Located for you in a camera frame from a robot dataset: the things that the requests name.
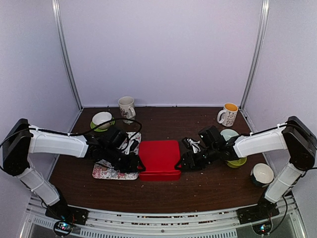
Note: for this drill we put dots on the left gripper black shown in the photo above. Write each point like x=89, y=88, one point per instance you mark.
x=131, y=166

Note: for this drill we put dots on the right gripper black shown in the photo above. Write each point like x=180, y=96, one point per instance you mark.
x=186, y=156

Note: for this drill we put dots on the red box base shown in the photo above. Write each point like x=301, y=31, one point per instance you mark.
x=160, y=176

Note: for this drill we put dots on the red box lid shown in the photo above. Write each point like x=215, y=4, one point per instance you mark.
x=160, y=156

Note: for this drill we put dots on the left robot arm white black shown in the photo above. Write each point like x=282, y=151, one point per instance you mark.
x=114, y=146

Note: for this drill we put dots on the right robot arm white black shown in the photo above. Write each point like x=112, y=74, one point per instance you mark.
x=292, y=136

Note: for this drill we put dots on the floral rectangular tray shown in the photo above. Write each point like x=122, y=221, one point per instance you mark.
x=104, y=170

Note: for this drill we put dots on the lime green bowl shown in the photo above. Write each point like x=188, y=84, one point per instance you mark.
x=237, y=163

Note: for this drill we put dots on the light blue bowl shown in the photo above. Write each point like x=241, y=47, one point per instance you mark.
x=228, y=134

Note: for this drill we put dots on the floral cream mug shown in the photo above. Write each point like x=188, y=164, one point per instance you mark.
x=127, y=109

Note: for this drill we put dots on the green saucer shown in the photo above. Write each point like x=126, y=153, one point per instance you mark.
x=101, y=128

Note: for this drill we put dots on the white mug orange inside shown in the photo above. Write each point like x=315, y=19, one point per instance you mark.
x=227, y=115

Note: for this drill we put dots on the dark blue white bowl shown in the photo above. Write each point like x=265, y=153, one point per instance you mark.
x=261, y=175

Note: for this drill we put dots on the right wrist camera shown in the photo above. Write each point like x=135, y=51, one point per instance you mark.
x=191, y=144

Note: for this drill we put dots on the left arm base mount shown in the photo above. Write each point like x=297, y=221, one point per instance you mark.
x=67, y=216

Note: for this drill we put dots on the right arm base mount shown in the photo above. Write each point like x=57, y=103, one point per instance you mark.
x=259, y=215

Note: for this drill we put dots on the right aluminium frame post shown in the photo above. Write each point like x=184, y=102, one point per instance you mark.
x=257, y=51

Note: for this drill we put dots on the aluminium frame post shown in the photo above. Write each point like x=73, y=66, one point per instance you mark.
x=64, y=51
x=257, y=51

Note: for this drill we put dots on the left aluminium frame post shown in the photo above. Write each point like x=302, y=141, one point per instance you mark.
x=64, y=51

